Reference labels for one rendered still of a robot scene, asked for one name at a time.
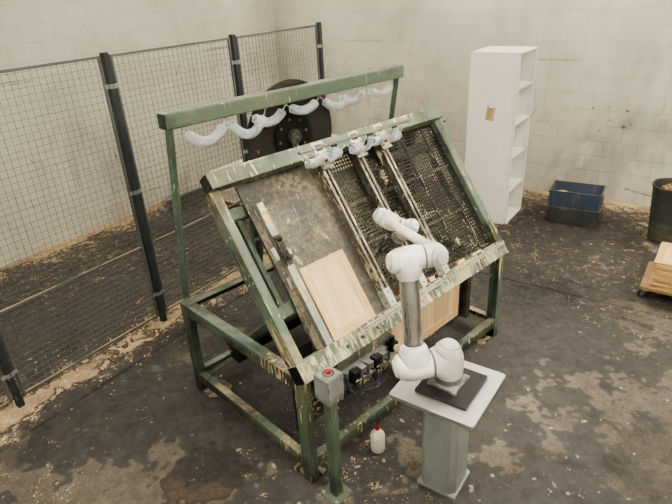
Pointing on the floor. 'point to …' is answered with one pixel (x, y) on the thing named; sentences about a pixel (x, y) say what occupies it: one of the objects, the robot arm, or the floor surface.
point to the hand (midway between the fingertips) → (380, 251)
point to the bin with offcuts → (661, 211)
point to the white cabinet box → (499, 125)
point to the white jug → (377, 440)
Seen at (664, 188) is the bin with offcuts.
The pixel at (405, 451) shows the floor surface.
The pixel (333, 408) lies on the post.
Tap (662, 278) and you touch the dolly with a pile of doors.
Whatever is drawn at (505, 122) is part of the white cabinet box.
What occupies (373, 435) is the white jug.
